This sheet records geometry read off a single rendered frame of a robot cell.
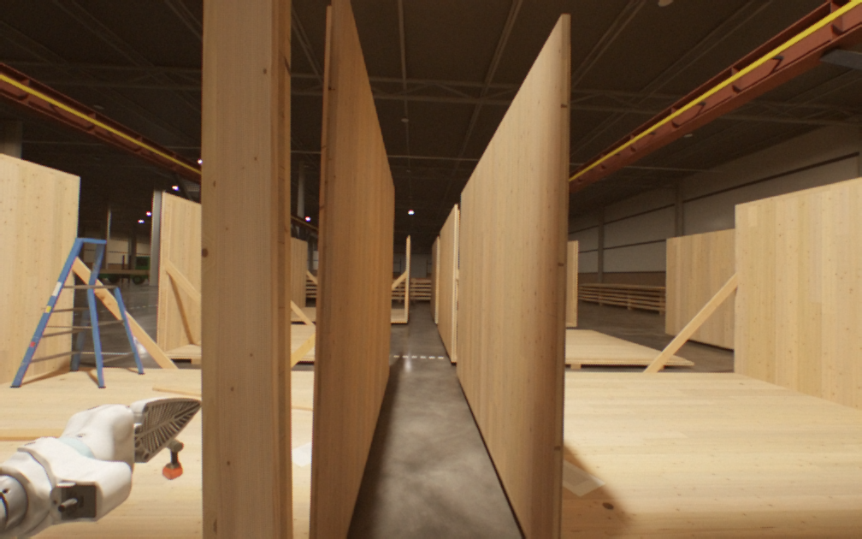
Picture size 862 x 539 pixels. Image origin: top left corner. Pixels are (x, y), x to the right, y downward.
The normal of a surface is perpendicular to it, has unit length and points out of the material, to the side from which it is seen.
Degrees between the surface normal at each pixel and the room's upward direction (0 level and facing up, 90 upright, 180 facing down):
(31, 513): 90
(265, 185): 90
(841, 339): 90
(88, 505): 90
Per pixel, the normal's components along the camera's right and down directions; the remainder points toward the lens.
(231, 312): -0.04, -0.02
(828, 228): -1.00, -0.03
